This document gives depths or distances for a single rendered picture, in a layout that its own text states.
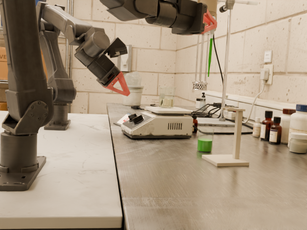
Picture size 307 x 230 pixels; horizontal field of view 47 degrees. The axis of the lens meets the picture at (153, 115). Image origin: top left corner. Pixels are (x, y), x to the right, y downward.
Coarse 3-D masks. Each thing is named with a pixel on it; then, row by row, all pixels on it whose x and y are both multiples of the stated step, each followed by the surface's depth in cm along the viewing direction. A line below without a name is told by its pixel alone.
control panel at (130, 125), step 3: (138, 114) 118; (141, 114) 116; (144, 117) 111; (147, 117) 109; (150, 117) 108; (144, 120) 107; (123, 123) 116; (126, 123) 114; (129, 123) 112; (132, 123) 111; (141, 123) 106; (129, 126) 109; (132, 126) 107; (135, 126) 106
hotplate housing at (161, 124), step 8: (144, 112) 117; (152, 112) 116; (152, 120) 106; (160, 120) 107; (168, 120) 108; (176, 120) 109; (184, 120) 110; (192, 120) 111; (128, 128) 109; (136, 128) 106; (144, 128) 106; (152, 128) 107; (160, 128) 108; (168, 128) 108; (176, 128) 109; (184, 128) 110; (192, 128) 112; (136, 136) 106; (144, 136) 107; (152, 136) 107; (160, 136) 108; (168, 136) 109; (176, 136) 110; (184, 136) 111
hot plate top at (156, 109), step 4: (148, 108) 114; (152, 108) 112; (156, 108) 113; (176, 108) 117; (180, 108) 118; (156, 112) 108; (160, 112) 108; (164, 112) 108; (168, 112) 108; (172, 112) 109; (176, 112) 109; (180, 112) 110; (184, 112) 110; (188, 112) 111
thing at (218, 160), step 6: (222, 108) 82; (228, 108) 80; (234, 108) 82; (240, 108) 82; (240, 114) 82; (240, 120) 82; (240, 126) 82; (234, 132) 83; (240, 132) 82; (234, 138) 83; (240, 138) 83; (234, 144) 83; (234, 150) 83; (204, 156) 84; (210, 156) 84; (216, 156) 85; (222, 156) 85; (228, 156) 85; (234, 156) 83; (210, 162) 81; (216, 162) 78; (222, 162) 78; (228, 162) 79; (234, 162) 79; (240, 162) 79; (246, 162) 80
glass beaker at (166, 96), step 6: (162, 84) 116; (168, 84) 117; (162, 90) 112; (168, 90) 112; (174, 90) 113; (162, 96) 113; (168, 96) 112; (174, 96) 113; (162, 102) 113; (168, 102) 112; (174, 102) 114; (162, 108) 113; (168, 108) 113
